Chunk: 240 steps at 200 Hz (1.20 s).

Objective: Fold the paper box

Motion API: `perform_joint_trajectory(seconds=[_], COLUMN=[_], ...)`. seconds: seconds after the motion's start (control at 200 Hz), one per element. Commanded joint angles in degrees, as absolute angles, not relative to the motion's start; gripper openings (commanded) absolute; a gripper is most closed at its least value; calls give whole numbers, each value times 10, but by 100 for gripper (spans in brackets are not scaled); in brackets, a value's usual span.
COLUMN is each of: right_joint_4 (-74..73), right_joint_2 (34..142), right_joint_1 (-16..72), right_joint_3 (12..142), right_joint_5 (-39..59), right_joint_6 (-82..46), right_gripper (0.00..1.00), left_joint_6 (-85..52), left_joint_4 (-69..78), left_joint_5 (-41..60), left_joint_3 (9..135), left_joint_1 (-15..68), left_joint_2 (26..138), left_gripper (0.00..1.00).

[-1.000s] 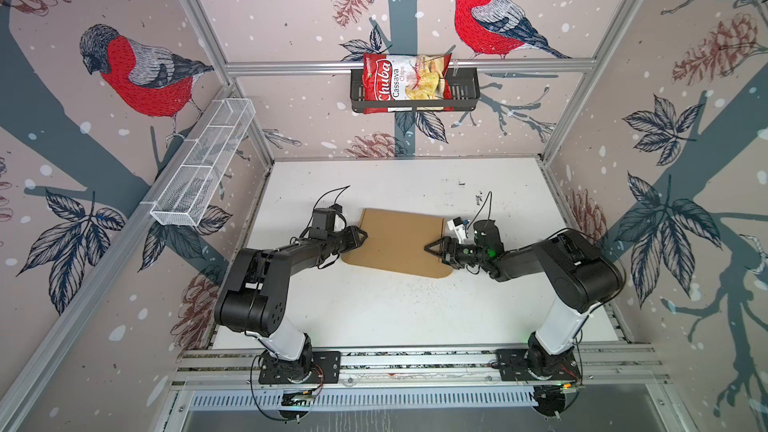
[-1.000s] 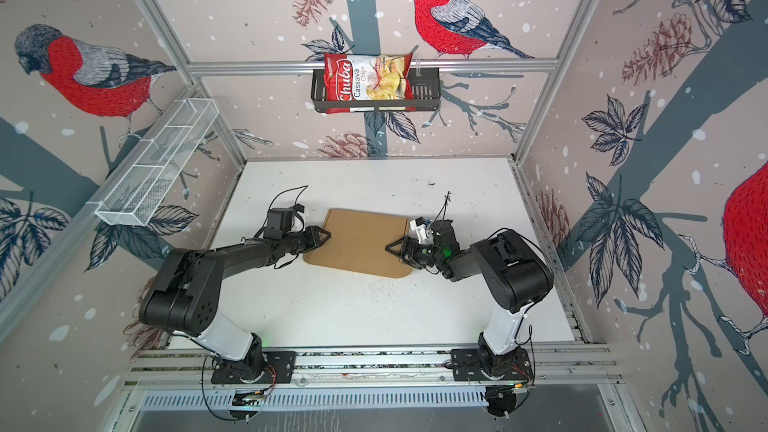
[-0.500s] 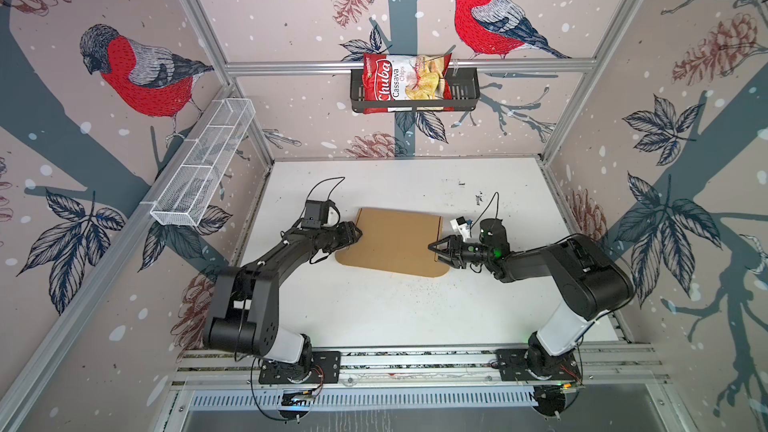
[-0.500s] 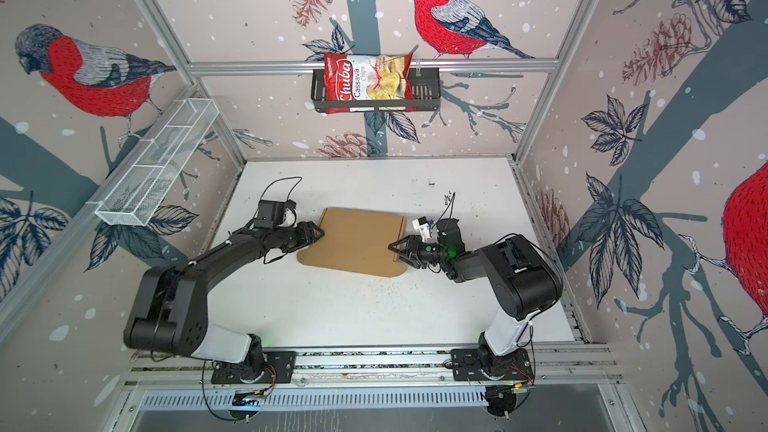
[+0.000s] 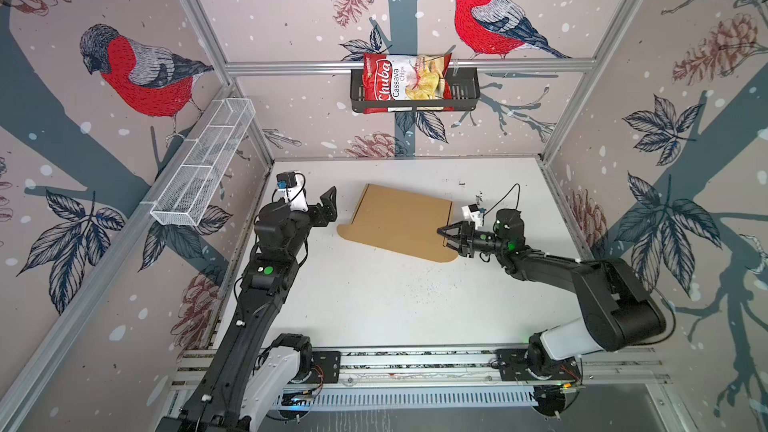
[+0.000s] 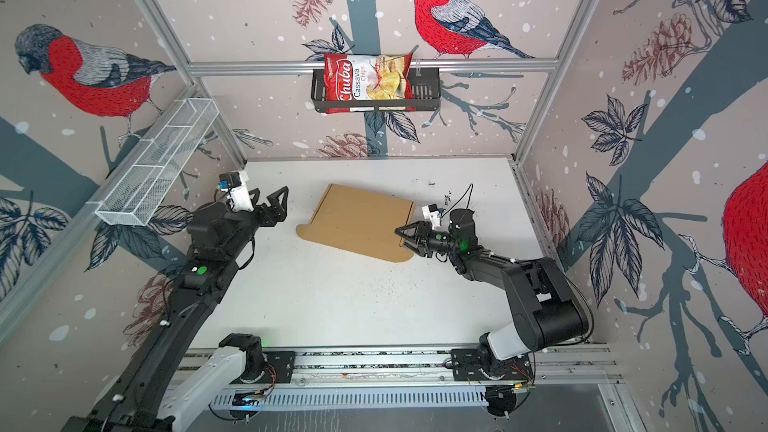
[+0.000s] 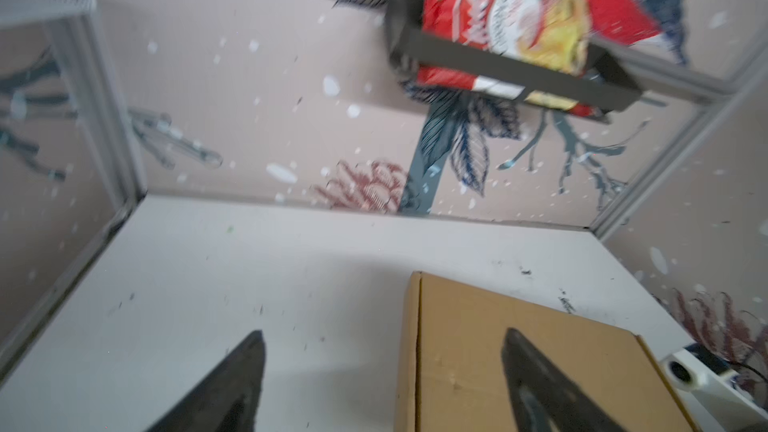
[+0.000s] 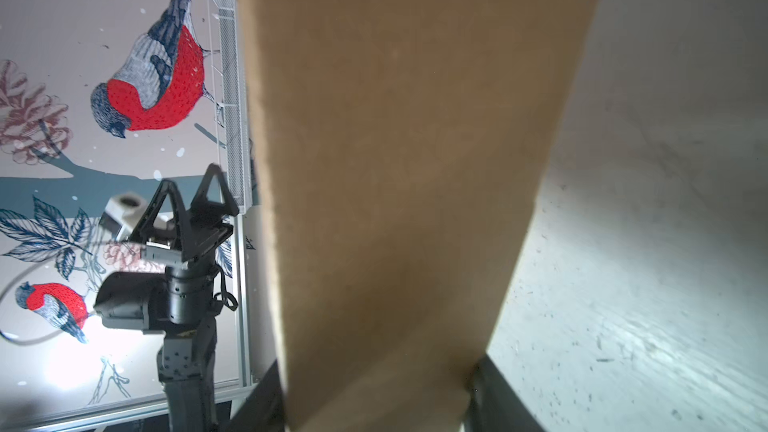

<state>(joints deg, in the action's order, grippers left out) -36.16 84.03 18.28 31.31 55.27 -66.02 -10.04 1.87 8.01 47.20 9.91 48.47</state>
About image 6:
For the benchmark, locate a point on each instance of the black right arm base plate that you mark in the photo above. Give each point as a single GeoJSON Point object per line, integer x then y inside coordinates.
{"type": "Point", "coordinates": [477, 364]}

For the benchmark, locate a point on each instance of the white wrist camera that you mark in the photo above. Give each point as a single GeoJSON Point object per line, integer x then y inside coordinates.
{"type": "Point", "coordinates": [234, 187]}
{"type": "Point", "coordinates": [433, 214]}

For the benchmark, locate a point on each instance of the aluminium front rail frame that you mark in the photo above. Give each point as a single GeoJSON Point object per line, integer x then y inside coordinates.
{"type": "Point", "coordinates": [398, 377]}

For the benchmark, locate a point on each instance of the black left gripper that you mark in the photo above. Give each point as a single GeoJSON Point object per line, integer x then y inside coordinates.
{"type": "Point", "coordinates": [270, 219]}

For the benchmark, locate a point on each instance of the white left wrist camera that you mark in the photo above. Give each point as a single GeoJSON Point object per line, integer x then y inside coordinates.
{"type": "Point", "coordinates": [234, 187]}

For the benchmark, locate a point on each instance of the red cassava chips bag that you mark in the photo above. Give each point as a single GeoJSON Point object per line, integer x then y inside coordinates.
{"type": "Point", "coordinates": [355, 78]}

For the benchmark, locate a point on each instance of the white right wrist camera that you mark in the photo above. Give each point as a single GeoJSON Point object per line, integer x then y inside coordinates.
{"type": "Point", "coordinates": [433, 214]}

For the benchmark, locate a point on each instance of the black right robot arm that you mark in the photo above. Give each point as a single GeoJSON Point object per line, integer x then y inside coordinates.
{"type": "Point", "coordinates": [544, 308]}

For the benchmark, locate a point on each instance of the white mesh wall shelf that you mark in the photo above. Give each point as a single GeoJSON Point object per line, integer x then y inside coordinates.
{"type": "Point", "coordinates": [162, 156]}

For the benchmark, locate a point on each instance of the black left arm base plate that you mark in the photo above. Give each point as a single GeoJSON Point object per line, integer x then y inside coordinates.
{"type": "Point", "coordinates": [277, 368]}

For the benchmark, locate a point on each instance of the brown cardboard paper box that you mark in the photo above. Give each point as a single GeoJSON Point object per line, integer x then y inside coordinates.
{"type": "Point", "coordinates": [361, 222]}

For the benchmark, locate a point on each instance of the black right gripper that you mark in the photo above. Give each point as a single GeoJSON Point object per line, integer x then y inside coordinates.
{"type": "Point", "coordinates": [421, 238]}

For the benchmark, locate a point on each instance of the black wire wall basket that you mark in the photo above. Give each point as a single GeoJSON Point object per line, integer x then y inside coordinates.
{"type": "Point", "coordinates": [425, 86]}

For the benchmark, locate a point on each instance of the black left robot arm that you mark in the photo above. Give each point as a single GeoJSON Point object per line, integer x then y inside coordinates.
{"type": "Point", "coordinates": [141, 399]}

